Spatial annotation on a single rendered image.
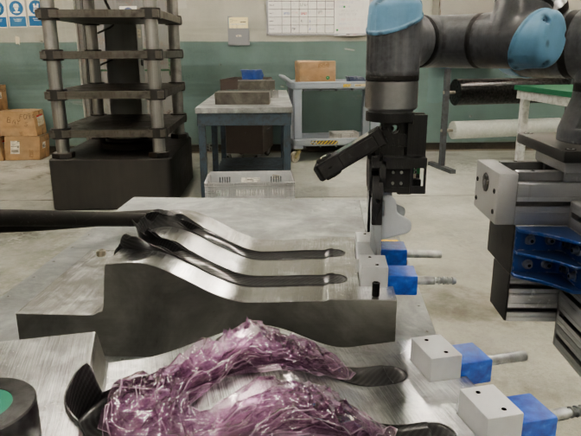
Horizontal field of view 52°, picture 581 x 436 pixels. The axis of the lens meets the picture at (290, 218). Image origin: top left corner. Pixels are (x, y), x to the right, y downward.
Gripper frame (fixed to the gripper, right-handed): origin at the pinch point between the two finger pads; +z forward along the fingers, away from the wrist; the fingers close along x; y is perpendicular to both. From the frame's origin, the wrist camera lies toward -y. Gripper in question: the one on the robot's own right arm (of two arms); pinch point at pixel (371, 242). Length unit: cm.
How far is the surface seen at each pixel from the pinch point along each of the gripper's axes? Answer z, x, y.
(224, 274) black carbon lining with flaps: 1.8, -10.0, -21.2
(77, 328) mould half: 6.7, -17.7, -39.7
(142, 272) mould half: -1.4, -17.7, -30.4
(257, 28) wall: -52, 623, -89
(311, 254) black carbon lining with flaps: 2.5, 1.0, -9.2
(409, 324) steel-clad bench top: 10.7, -6.1, 5.5
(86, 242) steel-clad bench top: 11, 30, -58
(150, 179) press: 67, 352, -143
